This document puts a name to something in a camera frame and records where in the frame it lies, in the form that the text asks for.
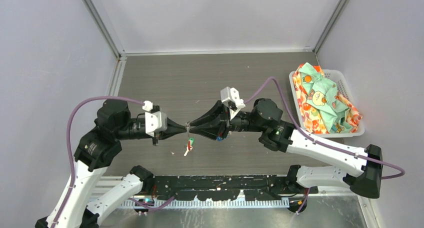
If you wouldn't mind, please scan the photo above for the white plastic basket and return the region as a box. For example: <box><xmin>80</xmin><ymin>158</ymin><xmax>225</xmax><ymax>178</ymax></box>
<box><xmin>288</xmin><ymin>69</ymin><xmax>366</xmax><ymax>139</ymax></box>

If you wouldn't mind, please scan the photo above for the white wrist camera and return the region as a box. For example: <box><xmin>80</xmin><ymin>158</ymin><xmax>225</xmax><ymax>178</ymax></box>
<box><xmin>144</xmin><ymin>111</ymin><xmax>168</xmax><ymax>137</ymax></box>
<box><xmin>220</xmin><ymin>86</ymin><xmax>246</xmax><ymax>121</ymax></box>

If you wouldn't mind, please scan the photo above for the aluminium frame rail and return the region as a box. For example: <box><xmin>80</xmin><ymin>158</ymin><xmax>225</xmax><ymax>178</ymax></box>
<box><xmin>68</xmin><ymin>169</ymin><xmax>380</xmax><ymax>214</ymax></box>

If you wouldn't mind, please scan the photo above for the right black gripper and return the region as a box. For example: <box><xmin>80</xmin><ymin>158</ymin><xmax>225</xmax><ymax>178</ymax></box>
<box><xmin>189</xmin><ymin>99</ymin><xmax>266</xmax><ymax>140</ymax></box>

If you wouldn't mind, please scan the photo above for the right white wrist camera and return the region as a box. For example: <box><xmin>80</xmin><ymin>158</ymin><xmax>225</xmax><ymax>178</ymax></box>
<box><xmin>220</xmin><ymin>86</ymin><xmax>246</xmax><ymax>121</ymax></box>

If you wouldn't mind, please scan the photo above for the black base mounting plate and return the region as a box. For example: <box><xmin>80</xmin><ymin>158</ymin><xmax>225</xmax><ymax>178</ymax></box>
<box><xmin>137</xmin><ymin>174</ymin><xmax>307</xmax><ymax>202</ymax></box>

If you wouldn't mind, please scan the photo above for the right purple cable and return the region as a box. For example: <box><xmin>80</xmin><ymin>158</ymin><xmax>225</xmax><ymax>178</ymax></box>
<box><xmin>244</xmin><ymin>76</ymin><xmax>406</xmax><ymax>215</ymax></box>

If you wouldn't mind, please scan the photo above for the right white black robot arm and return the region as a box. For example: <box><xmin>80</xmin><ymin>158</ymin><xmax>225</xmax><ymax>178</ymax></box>
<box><xmin>189</xmin><ymin>98</ymin><xmax>383</xmax><ymax>199</ymax></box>

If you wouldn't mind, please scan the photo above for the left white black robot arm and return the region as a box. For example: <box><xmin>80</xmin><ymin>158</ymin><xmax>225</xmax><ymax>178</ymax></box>
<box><xmin>35</xmin><ymin>96</ymin><xmax>186</xmax><ymax>228</ymax></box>

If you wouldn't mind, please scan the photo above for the colourful patterned cloth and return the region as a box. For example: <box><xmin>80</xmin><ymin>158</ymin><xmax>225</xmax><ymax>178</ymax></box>
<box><xmin>290</xmin><ymin>62</ymin><xmax>363</xmax><ymax>135</ymax></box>

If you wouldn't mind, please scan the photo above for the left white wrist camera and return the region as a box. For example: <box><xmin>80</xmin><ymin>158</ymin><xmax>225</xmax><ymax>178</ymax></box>
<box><xmin>144</xmin><ymin>111</ymin><xmax>168</xmax><ymax>137</ymax></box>

